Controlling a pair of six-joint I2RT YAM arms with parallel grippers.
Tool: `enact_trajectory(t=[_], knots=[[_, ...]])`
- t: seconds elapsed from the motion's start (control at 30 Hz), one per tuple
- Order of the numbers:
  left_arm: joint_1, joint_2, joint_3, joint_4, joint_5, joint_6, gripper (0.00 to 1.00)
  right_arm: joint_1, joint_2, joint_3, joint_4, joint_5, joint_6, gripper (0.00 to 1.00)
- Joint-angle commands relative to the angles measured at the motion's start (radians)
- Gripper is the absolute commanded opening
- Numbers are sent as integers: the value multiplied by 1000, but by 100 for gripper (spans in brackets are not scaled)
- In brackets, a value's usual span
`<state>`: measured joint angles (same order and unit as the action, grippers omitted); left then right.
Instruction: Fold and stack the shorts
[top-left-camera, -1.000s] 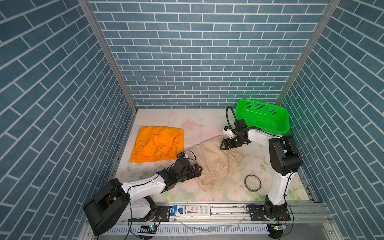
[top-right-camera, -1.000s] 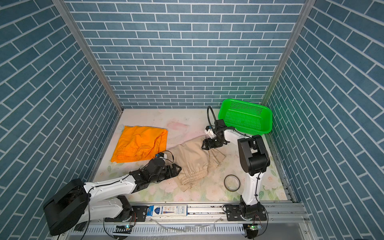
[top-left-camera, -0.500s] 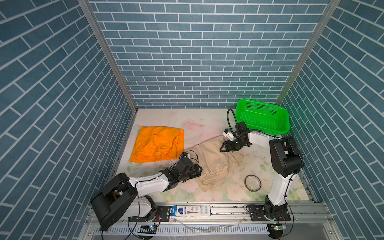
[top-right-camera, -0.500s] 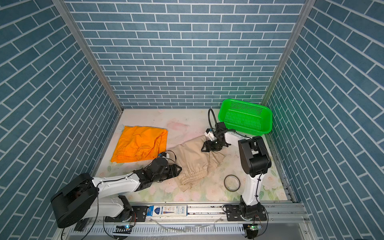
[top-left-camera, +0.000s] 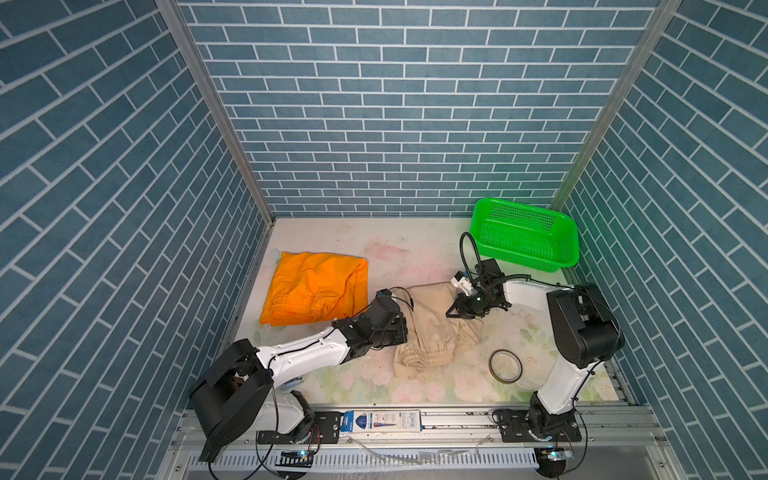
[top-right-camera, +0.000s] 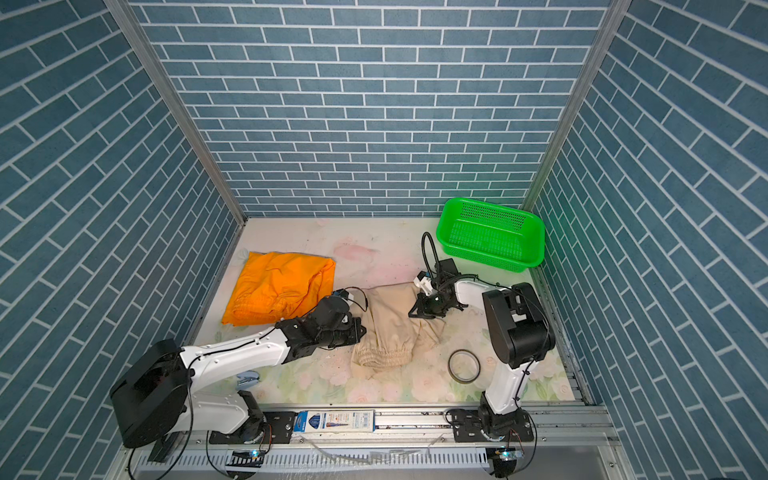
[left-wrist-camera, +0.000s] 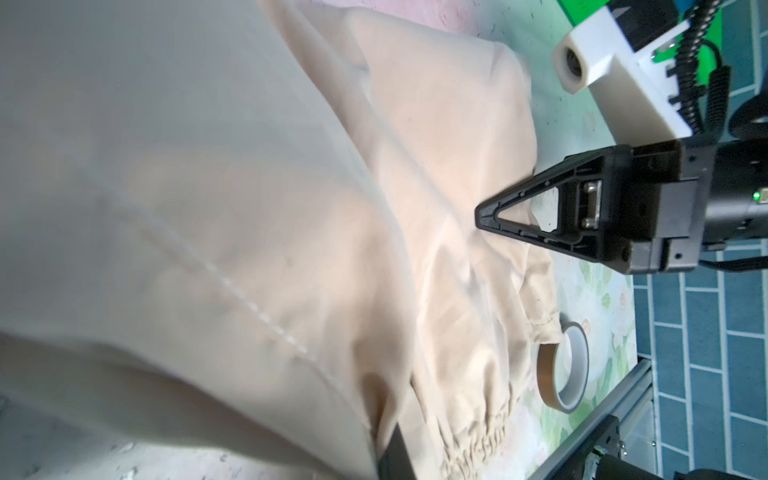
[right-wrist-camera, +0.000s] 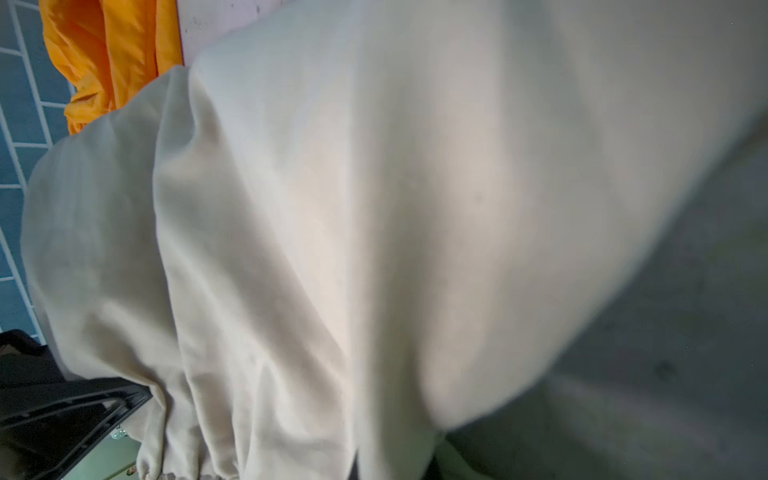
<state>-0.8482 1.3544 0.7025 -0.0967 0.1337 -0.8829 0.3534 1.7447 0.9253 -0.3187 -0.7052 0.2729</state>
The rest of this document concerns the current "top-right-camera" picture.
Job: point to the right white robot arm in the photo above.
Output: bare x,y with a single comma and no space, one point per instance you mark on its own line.
519,332

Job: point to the aluminium front rail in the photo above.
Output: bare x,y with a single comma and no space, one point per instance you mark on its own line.
559,425

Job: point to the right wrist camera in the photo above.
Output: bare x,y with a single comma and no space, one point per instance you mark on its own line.
424,282

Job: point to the white blue paper box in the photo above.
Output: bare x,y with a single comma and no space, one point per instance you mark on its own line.
335,421

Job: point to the white slotted cable duct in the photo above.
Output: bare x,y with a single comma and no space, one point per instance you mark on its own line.
311,459

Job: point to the green plastic basket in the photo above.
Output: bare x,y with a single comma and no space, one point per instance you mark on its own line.
493,235

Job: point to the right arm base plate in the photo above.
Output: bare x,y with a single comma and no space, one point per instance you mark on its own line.
471,426

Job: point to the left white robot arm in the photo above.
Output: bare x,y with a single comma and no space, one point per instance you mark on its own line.
163,391

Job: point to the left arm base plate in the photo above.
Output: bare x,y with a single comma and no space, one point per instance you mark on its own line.
270,428

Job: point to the blue white small clip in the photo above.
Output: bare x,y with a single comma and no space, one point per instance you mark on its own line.
247,380

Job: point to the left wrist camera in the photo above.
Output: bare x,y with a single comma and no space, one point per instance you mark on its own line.
343,294

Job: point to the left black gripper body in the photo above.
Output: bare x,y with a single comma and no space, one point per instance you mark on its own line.
346,334

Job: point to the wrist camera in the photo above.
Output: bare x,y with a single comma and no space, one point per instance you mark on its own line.
343,294
424,282

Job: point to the beige shorts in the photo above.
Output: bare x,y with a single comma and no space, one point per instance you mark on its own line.
393,338

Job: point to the black folded tool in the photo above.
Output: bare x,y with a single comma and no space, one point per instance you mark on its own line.
164,447

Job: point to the orange shorts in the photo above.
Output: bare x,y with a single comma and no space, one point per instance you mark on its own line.
275,286

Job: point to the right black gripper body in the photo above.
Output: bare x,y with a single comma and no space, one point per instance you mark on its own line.
433,305

